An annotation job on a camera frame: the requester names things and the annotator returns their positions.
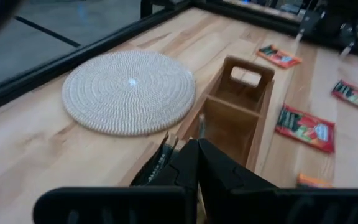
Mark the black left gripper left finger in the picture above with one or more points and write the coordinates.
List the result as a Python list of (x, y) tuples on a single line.
[(188, 168)]

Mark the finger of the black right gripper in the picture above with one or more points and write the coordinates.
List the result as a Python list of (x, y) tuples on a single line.
[(354, 34), (309, 21)]

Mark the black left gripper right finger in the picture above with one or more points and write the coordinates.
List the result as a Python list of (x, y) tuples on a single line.
[(219, 174)]

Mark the orange peach tea packet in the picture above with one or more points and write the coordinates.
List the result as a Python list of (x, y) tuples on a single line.
[(312, 182), (278, 56)]

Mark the wooden tea organizer box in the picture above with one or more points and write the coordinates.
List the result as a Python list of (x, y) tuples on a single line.
[(238, 130)]

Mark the red strawberry tea packet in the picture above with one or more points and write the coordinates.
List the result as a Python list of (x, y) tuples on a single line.
[(306, 129), (356, 96)]

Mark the round white woven mat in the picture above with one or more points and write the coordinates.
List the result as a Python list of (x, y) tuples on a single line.
[(129, 93)]

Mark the black table frame rail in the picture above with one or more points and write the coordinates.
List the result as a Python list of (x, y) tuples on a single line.
[(73, 59)]

